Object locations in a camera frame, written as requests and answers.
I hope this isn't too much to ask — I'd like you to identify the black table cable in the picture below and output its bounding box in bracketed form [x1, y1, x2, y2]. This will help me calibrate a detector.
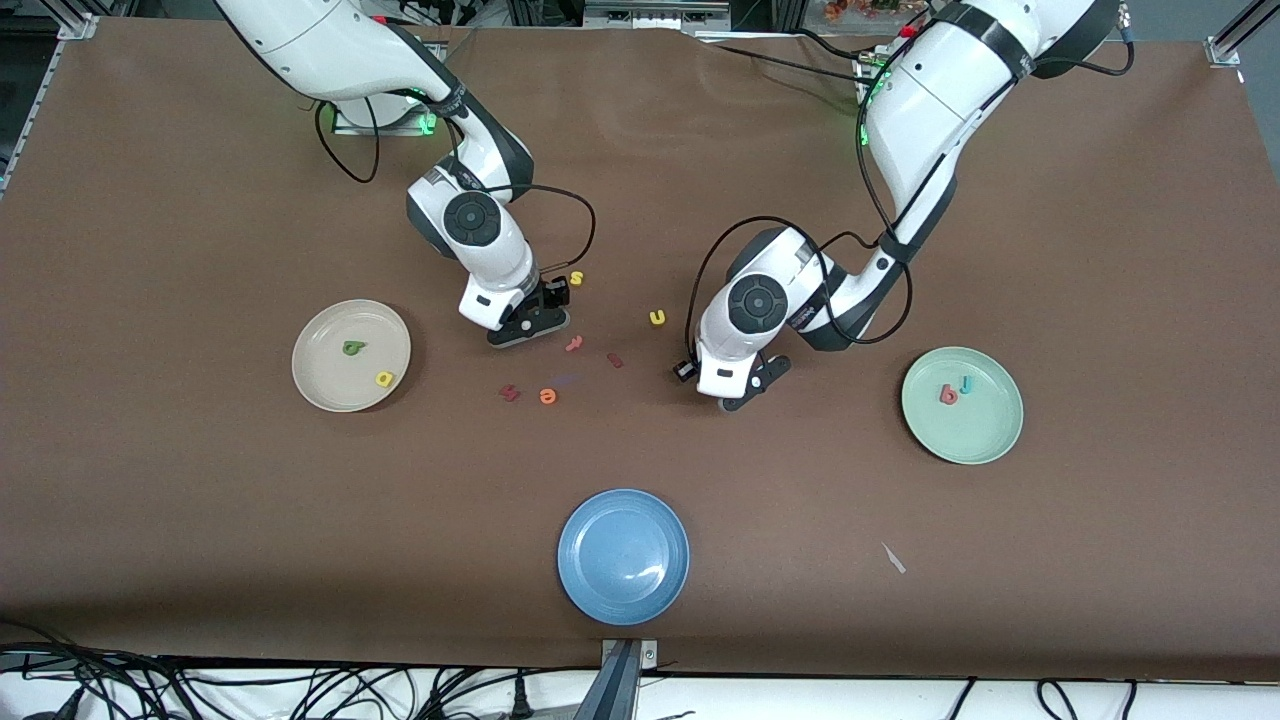
[700, 28, 881, 89]

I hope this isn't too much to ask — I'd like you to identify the aluminium crossbar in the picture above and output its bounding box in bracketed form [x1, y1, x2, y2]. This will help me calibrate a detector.
[583, 0, 733, 31]

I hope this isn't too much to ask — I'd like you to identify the blue plate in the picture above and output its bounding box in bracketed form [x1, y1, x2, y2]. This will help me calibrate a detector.
[557, 488, 691, 627]

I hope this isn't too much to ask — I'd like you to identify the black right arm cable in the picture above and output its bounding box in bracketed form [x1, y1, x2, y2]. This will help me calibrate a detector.
[314, 95, 598, 286]

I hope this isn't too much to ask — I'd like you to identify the aluminium frame rail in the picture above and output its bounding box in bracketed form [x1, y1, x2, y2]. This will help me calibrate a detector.
[1205, 0, 1280, 69]
[0, 12, 96, 196]

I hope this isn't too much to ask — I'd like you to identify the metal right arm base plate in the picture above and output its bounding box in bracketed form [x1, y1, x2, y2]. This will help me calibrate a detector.
[333, 95, 443, 136]

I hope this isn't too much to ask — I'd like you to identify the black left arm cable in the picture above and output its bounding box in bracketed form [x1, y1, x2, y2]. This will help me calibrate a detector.
[685, 60, 916, 366]

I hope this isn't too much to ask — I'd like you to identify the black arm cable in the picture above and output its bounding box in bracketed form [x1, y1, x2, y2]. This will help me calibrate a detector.
[685, 60, 916, 366]
[314, 95, 598, 286]

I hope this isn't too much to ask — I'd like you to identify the beige plate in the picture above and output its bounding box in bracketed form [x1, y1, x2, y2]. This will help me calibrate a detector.
[291, 299, 413, 413]

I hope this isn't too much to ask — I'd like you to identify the green plate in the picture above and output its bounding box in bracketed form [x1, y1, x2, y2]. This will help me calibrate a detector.
[901, 346, 1025, 466]

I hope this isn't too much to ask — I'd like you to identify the metal camera post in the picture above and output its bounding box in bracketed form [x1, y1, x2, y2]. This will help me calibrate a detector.
[575, 638, 661, 720]

